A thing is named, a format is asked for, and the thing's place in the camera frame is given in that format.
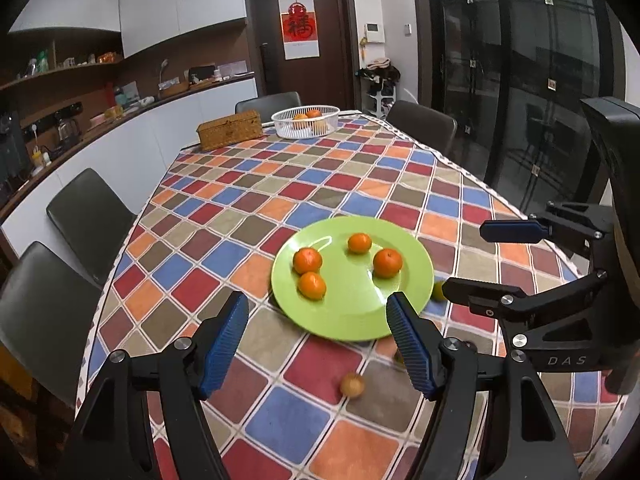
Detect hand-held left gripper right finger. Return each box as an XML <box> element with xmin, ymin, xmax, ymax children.
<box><xmin>386</xmin><ymin>291</ymin><xmax>586</xmax><ymax>480</ymax></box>

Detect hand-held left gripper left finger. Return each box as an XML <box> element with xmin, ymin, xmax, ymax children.
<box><xmin>59</xmin><ymin>290</ymin><xmax>250</xmax><ymax>480</ymax></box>

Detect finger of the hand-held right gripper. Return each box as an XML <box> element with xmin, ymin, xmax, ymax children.
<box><xmin>442</xmin><ymin>270</ymin><xmax>610</xmax><ymax>349</ymax></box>
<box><xmin>479</xmin><ymin>201</ymin><xmax>614</xmax><ymax>261</ymax></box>

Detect small brown fruit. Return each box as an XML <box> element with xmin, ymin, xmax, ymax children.
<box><xmin>340</xmin><ymin>373</ymin><xmax>366</xmax><ymax>400</ymax></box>

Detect green plate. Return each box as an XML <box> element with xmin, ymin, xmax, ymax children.
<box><xmin>270</xmin><ymin>216</ymin><xmax>435</xmax><ymax>342</ymax></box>

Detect dark grey chair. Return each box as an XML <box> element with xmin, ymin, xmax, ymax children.
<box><xmin>386</xmin><ymin>100</ymin><xmax>458</xmax><ymax>162</ymax></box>
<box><xmin>235</xmin><ymin>91</ymin><xmax>303</xmax><ymax>115</ymax></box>
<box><xmin>0</xmin><ymin>241</ymin><xmax>104</xmax><ymax>407</ymax></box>
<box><xmin>46</xmin><ymin>168</ymin><xmax>139</xmax><ymax>287</ymax></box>

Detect black framed glass partition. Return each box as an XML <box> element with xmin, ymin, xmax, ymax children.
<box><xmin>425</xmin><ymin>0</ymin><xmax>627</xmax><ymax>213</ymax></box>

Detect colourful checkered tablecloth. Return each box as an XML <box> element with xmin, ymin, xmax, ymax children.
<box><xmin>75</xmin><ymin>109</ymin><xmax>628</xmax><ymax>480</ymax></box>

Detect white storage rack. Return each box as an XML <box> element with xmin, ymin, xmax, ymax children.
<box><xmin>366</xmin><ymin>80</ymin><xmax>397</xmax><ymax>117</ymax></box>

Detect pile of clothes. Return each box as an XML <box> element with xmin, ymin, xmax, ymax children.
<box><xmin>357</xmin><ymin>57</ymin><xmax>401</xmax><ymax>84</ymax></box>

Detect woven wicker box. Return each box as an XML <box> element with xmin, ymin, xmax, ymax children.
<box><xmin>196</xmin><ymin>110</ymin><xmax>264</xmax><ymax>152</ymax></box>

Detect white counter cabinets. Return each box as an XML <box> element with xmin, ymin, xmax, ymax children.
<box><xmin>0</xmin><ymin>72</ymin><xmax>259</xmax><ymax>263</ymax></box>

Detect white plastic basket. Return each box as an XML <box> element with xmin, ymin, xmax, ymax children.
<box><xmin>271</xmin><ymin>105</ymin><xmax>341</xmax><ymax>140</ymax></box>

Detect dark brown door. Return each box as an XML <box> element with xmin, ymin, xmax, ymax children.
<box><xmin>242</xmin><ymin>0</ymin><xmax>359</xmax><ymax>111</ymax></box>

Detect wicker tray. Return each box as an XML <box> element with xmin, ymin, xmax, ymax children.
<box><xmin>187</xmin><ymin>65</ymin><xmax>219</xmax><ymax>91</ymax></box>

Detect glass electric kettle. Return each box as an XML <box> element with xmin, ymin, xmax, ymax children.
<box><xmin>53</xmin><ymin>110</ymin><xmax>82</xmax><ymax>145</ymax></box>

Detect green bottles on shelf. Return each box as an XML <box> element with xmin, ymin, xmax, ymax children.
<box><xmin>25</xmin><ymin>51</ymin><xmax>51</xmax><ymax>77</ymax></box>

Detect white upper cabinets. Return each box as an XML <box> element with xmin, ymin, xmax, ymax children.
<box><xmin>7</xmin><ymin>0</ymin><xmax>249</xmax><ymax>59</ymax></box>

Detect red and white wall calendar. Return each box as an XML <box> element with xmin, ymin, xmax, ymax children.
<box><xmin>278</xmin><ymin>0</ymin><xmax>321</xmax><ymax>61</ymax></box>

